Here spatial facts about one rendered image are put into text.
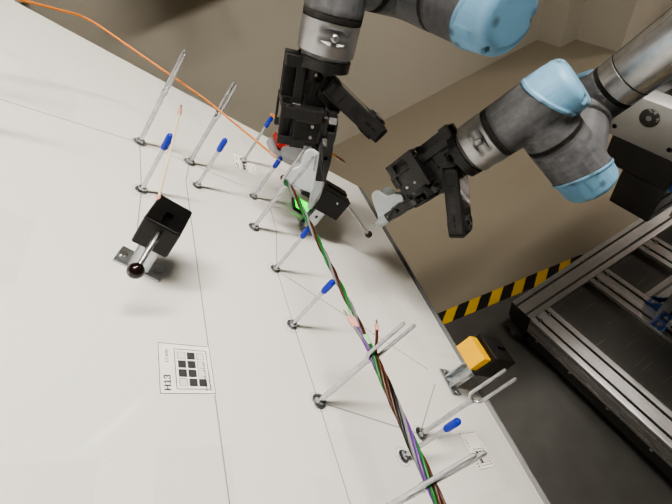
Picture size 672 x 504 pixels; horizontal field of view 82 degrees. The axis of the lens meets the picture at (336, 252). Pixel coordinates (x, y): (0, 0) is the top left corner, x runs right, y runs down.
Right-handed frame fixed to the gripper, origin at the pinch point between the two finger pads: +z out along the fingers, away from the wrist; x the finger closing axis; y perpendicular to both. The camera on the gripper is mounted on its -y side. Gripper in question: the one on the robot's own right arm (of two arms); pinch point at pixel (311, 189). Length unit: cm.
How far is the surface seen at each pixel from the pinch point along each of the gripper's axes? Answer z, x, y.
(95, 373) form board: -2.4, 35.7, 21.8
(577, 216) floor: 42, -78, -152
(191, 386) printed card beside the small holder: 0.7, 35.1, 15.1
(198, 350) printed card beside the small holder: 0.8, 31.3, 14.9
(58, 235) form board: -5.2, 22.9, 27.8
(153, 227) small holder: -8.6, 25.1, 19.3
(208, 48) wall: 21, -169, 27
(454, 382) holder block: 18.5, 24.6, -24.1
